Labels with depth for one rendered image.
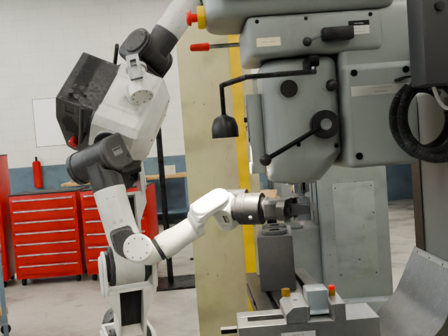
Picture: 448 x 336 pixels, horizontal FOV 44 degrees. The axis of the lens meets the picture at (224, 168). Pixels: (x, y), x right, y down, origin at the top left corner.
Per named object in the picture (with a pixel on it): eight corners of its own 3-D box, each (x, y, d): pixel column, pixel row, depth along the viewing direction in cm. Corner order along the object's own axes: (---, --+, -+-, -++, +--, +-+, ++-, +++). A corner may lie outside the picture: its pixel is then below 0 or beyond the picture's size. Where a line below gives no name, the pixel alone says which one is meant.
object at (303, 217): (297, 222, 146) (295, 201, 146) (291, 219, 151) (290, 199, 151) (313, 220, 147) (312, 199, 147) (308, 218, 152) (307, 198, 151)
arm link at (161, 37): (146, 16, 179) (122, 51, 178) (163, 23, 174) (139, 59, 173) (166, 37, 188) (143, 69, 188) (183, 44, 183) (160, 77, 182)
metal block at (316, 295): (308, 315, 137) (307, 291, 136) (304, 307, 143) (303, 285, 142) (329, 313, 137) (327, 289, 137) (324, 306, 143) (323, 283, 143)
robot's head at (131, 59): (131, 96, 161) (125, 81, 154) (127, 73, 165) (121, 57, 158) (153, 91, 161) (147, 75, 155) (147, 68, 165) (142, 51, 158)
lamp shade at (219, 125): (208, 139, 149) (207, 116, 149) (233, 137, 152) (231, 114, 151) (217, 138, 142) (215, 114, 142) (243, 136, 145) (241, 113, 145)
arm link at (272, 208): (283, 194, 144) (239, 195, 148) (285, 231, 144) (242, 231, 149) (295, 189, 156) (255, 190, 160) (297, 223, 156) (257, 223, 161)
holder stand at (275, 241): (260, 291, 188) (256, 233, 187) (261, 275, 210) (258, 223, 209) (296, 290, 187) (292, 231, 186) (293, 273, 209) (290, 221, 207)
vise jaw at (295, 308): (286, 324, 134) (285, 308, 133) (280, 308, 146) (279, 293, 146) (311, 322, 134) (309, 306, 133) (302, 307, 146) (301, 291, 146)
